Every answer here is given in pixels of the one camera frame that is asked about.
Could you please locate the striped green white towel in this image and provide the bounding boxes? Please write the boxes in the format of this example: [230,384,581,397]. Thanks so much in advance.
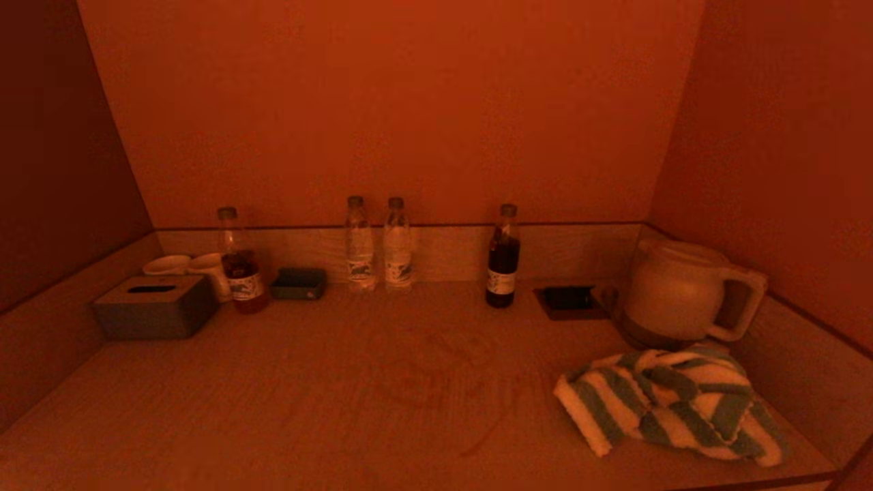
[554,346,790,468]

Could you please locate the black socket panel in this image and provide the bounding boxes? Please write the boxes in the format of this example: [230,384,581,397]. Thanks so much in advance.
[533,285,608,321]

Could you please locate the clear water bottle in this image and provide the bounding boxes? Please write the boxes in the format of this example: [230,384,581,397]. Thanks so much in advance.
[383,197,413,294]
[344,196,376,293]

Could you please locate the dark drink bottle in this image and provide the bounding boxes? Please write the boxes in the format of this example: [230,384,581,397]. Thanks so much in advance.
[486,204,521,309]

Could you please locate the small teal tray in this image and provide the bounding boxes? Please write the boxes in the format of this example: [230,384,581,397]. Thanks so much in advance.
[270,267,327,301]

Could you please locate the amber tea bottle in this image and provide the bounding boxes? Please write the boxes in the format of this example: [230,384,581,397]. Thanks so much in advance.
[217,207,270,314]

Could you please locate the white ceramic mug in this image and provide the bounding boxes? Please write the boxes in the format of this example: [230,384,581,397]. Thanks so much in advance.
[143,255,192,277]
[188,253,234,303]

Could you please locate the white electric kettle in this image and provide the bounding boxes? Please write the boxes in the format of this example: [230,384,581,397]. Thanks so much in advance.
[622,239,769,344]

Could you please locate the blue-grey tissue box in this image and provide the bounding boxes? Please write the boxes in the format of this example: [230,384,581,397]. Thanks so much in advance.
[93,275,220,341]

